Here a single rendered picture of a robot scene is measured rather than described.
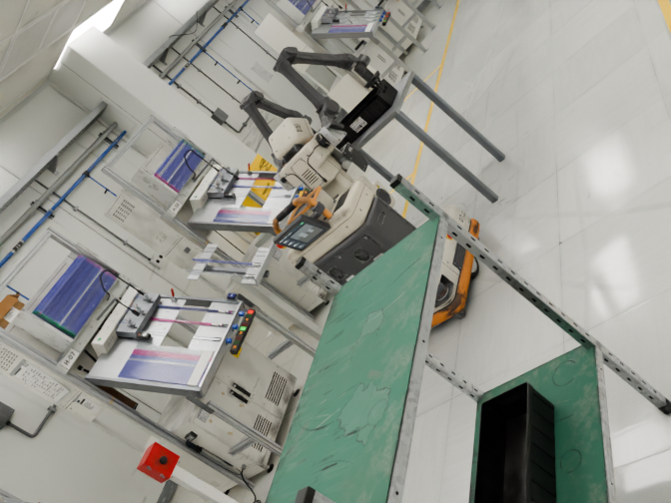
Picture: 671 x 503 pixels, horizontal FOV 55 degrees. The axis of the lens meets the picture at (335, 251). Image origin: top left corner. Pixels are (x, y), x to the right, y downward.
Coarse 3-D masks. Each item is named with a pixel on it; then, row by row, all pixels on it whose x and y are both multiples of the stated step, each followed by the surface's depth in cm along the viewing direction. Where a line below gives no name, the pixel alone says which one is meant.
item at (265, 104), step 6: (258, 96) 364; (258, 102) 369; (264, 102) 372; (270, 102) 377; (264, 108) 374; (270, 108) 376; (276, 108) 379; (282, 108) 385; (276, 114) 383; (282, 114) 384; (288, 114) 387; (294, 114) 391
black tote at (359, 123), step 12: (384, 84) 369; (372, 96) 381; (384, 96) 364; (360, 108) 389; (372, 108) 367; (384, 108) 365; (348, 120) 397; (360, 120) 375; (372, 120) 373; (348, 132) 383; (360, 132) 380
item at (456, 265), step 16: (448, 208) 350; (464, 224) 348; (448, 240) 333; (448, 256) 326; (464, 256) 335; (448, 272) 320; (464, 272) 327; (448, 288) 315; (464, 288) 321; (448, 304) 315; (464, 304) 316; (432, 320) 324
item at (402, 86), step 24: (432, 96) 385; (384, 120) 357; (408, 120) 355; (456, 120) 392; (360, 144) 373; (432, 144) 359; (480, 144) 398; (384, 168) 436; (456, 168) 365; (480, 192) 372
